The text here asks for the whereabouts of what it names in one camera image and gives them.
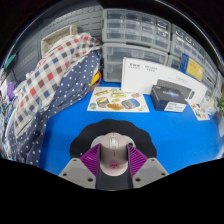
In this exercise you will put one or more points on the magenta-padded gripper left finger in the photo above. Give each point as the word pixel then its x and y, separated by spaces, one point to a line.
pixel 76 170

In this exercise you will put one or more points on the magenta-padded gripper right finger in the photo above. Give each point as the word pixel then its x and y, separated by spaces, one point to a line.
pixel 150 170

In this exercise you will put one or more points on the pink computer mouse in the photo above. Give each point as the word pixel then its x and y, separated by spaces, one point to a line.
pixel 114 156

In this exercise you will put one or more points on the black round mouse pad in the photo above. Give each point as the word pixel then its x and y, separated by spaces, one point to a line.
pixel 110 126

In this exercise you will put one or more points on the navy polka dot cloth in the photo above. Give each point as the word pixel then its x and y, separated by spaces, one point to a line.
pixel 66 98

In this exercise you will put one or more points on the small dark blue box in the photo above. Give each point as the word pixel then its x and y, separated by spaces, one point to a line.
pixel 166 96

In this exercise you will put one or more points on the white blue tissue box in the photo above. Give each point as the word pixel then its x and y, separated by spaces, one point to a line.
pixel 209 105

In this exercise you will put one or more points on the long white keyboard box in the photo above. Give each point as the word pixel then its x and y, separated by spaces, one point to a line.
pixel 140 75

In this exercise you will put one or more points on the red blue checkered cloth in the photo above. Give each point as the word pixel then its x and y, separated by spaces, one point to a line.
pixel 50 73

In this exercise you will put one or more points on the small purple toy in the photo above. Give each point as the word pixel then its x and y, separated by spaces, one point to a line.
pixel 10 90

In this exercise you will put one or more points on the teal hanging tool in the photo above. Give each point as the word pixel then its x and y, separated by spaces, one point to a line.
pixel 10 61

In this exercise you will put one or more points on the beige storage basket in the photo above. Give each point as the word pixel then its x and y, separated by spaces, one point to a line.
pixel 56 38

